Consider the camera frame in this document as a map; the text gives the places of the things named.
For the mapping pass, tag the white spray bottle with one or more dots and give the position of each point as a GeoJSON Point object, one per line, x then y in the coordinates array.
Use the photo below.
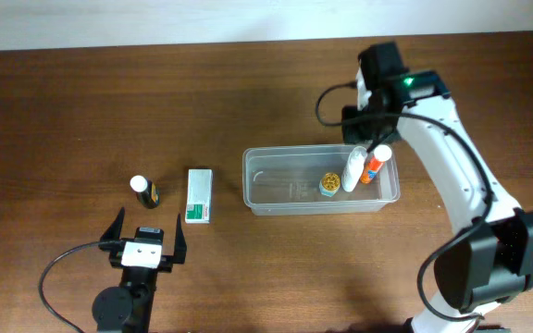
{"type": "Point", "coordinates": [354, 168]}

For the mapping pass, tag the orange tube white cap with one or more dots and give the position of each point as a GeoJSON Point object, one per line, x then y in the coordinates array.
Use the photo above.
{"type": "Point", "coordinates": [380, 155]}

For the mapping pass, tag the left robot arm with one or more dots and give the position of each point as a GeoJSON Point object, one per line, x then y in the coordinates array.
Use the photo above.
{"type": "Point", "coordinates": [128, 306]}

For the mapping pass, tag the dark bottle white cap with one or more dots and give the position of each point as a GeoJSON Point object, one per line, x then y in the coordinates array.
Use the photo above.
{"type": "Point", "coordinates": [146, 192]}

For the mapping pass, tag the small jar gold lid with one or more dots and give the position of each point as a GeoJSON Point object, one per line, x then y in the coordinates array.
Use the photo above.
{"type": "Point", "coordinates": [329, 184]}

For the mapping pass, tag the white green medicine box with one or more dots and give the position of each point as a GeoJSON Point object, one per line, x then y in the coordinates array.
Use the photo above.
{"type": "Point", "coordinates": [199, 196]}

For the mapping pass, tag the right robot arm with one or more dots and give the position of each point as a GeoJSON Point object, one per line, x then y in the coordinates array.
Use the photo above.
{"type": "Point", "coordinates": [489, 259]}

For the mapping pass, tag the clear plastic container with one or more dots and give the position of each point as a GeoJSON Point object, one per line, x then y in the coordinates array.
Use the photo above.
{"type": "Point", "coordinates": [284, 181]}

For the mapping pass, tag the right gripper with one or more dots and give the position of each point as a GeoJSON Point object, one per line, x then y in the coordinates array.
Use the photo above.
{"type": "Point", "coordinates": [351, 129]}

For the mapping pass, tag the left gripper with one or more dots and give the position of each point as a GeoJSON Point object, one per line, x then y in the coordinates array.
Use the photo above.
{"type": "Point", "coordinates": [166, 262]}

